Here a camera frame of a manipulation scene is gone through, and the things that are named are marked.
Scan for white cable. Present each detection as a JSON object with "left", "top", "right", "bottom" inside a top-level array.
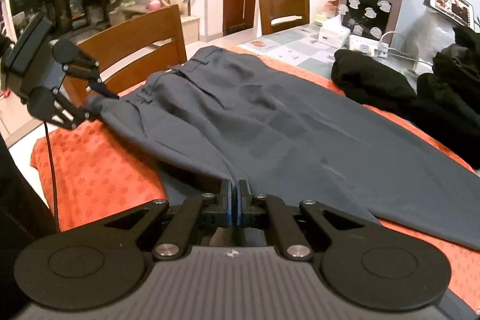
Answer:
[{"left": 380, "top": 31, "right": 428, "bottom": 63}]

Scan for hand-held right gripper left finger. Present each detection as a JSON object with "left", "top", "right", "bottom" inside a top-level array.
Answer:
[{"left": 103, "top": 179, "right": 238, "bottom": 261}]

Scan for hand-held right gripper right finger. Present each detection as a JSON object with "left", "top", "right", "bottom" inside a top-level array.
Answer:
[{"left": 237, "top": 179, "right": 376, "bottom": 261}]

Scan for wooden chair with slatted back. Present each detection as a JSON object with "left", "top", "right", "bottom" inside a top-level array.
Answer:
[{"left": 62, "top": 4, "right": 188, "bottom": 107}]

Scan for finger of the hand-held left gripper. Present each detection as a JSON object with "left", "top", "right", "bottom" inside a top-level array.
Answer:
[
  {"left": 62, "top": 49, "right": 121, "bottom": 100},
  {"left": 47, "top": 88, "right": 104, "bottom": 129}
]

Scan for white tissue box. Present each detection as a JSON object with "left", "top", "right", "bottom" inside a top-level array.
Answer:
[{"left": 317, "top": 14, "right": 351, "bottom": 47}]

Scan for white plastic bag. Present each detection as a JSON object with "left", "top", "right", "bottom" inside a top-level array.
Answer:
[{"left": 405, "top": 10, "right": 456, "bottom": 71}]

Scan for wooden chair with slot back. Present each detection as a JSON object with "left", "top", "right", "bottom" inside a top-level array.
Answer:
[{"left": 259, "top": 0, "right": 311, "bottom": 36}]

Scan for black cable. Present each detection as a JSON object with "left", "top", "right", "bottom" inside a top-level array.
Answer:
[{"left": 43, "top": 119, "right": 61, "bottom": 234}]

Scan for person's dark clothing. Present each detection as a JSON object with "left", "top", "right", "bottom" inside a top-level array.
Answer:
[{"left": 0, "top": 133, "right": 59, "bottom": 320}]

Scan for black folded garment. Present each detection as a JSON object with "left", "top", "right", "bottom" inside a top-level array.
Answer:
[{"left": 331, "top": 48, "right": 417, "bottom": 105}]

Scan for orange patterned table mat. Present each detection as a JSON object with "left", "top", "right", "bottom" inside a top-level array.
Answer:
[{"left": 30, "top": 43, "right": 480, "bottom": 306}]

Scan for dark grey pants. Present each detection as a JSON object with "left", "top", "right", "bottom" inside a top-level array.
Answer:
[{"left": 85, "top": 46, "right": 480, "bottom": 251}]

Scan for stack of folded dark clothes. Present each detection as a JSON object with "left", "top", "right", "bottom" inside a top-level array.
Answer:
[{"left": 416, "top": 25, "right": 480, "bottom": 171}]

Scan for tablet on stand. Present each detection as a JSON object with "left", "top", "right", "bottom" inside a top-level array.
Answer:
[{"left": 423, "top": 0, "right": 475, "bottom": 32}]

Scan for beige television cabinet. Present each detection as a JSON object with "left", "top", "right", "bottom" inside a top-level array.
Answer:
[{"left": 109, "top": 3, "right": 201, "bottom": 43}]

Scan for white power strip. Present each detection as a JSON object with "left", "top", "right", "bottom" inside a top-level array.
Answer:
[{"left": 349, "top": 34, "right": 391, "bottom": 58}]

